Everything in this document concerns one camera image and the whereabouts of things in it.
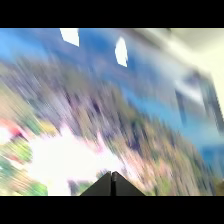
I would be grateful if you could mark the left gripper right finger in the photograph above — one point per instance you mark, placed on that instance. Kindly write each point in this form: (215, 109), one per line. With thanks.
(125, 186)

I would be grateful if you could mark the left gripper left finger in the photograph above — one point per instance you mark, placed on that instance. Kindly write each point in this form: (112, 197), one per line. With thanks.
(101, 186)

